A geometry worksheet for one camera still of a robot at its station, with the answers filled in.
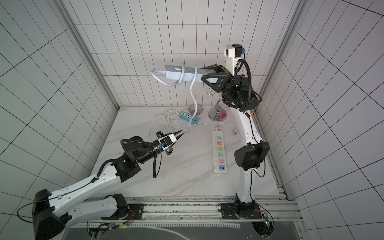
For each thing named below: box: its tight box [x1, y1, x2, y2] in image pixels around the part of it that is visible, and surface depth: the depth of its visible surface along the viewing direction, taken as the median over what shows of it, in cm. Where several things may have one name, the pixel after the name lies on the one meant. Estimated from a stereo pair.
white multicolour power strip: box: [211, 130, 228, 175], surface depth 93 cm
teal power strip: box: [179, 111, 199, 124], surface depth 112 cm
